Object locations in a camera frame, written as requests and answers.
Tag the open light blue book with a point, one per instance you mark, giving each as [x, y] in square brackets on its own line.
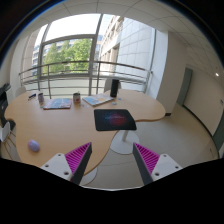
[97, 99]

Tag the white patterned cup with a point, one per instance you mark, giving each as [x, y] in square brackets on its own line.
[41, 98]

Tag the grey door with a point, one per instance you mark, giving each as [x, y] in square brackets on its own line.
[185, 86]

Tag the black chair far left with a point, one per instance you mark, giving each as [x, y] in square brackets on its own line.
[6, 96]

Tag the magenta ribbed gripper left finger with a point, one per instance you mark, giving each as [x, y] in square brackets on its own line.
[70, 166]

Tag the metal balcony railing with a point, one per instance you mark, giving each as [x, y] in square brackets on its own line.
[62, 79]

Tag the black galaxy mouse pad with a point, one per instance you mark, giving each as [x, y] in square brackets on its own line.
[113, 119]

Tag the lilac computer mouse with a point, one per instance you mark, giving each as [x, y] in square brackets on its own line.
[33, 145]

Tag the colourful magazine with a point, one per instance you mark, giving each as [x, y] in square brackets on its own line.
[60, 103]

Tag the white round table base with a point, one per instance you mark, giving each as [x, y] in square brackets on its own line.
[123, 141]

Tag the black cylindrical speaker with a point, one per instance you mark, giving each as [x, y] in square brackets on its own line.
[114, 88]

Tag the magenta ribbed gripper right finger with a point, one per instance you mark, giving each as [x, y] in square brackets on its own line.
[153, 166]

